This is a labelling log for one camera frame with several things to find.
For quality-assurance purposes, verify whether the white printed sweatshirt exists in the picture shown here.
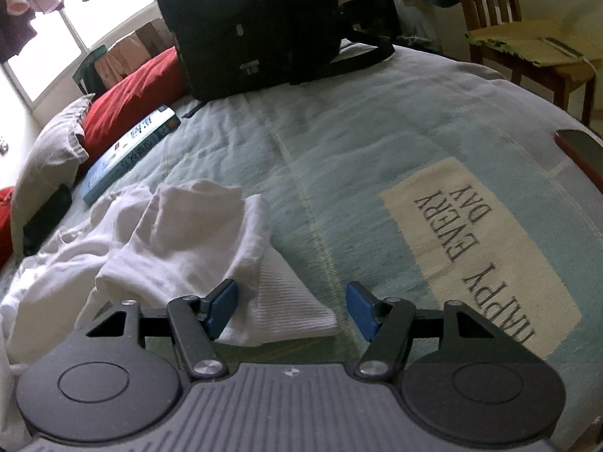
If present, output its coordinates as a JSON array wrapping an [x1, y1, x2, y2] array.
[[1, 181, 337, 451]]

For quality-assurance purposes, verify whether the green quilted bed cover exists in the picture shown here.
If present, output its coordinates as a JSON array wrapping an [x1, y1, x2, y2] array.
[[0, 43, 603, 450]]

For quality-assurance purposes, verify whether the black folded cloth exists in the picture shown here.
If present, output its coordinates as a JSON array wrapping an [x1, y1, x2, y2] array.
[[23, 184, 73, 256]]

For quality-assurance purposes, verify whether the light blue book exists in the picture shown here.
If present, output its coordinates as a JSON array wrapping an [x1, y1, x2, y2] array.
[[82, 105, 180, 206]]

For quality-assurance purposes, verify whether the red pillow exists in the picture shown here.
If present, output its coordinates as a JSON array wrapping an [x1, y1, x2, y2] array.
[[0, 187, 14, 268]]

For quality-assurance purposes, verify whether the grey pillow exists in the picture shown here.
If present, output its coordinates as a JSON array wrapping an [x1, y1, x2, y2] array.
[[10, 94, 94, 258]]

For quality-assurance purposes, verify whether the red blanket roll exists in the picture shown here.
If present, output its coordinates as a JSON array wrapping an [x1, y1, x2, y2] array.
[[82, 46, 187, 170]]

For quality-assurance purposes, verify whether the dark smartphone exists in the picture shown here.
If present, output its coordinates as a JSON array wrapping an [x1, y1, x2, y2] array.
[[554, 130, 603, 193]]

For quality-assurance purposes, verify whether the black backpack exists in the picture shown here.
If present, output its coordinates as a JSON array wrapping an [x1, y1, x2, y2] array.
[[156, 0, 402, 102]]

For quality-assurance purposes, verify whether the wooden chair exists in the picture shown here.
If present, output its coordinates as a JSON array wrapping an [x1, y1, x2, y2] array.
[[460, 0, 602, 127]]

